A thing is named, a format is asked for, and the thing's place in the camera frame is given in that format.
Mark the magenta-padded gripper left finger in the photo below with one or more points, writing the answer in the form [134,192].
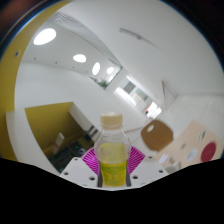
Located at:
[77,170]

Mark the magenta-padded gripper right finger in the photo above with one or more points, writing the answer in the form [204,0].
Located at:
[148,170]

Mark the clear bottle with yellow label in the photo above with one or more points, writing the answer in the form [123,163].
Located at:
[112,156]

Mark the brown wooden chair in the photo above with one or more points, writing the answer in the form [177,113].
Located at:
[156,136]

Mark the round white paper piece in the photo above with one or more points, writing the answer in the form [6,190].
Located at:
[192,154]

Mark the flat round red coaster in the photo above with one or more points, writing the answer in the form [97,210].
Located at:
[208,152]

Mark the green potted plant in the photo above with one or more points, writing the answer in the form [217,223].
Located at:
[103,82]

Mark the round ceiling lights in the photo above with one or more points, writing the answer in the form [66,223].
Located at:
[45,36]

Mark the long grey wall lamp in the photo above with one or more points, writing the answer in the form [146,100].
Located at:
[135,34]

